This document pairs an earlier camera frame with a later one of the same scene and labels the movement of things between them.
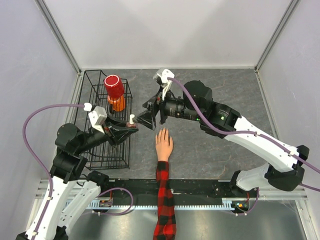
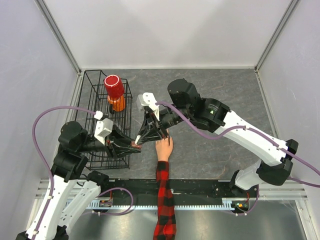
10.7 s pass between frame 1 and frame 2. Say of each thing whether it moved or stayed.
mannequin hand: stayed
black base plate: stayed
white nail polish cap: moved
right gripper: moved
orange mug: stayed
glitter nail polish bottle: moved
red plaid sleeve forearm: stayed
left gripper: moved
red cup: stayed
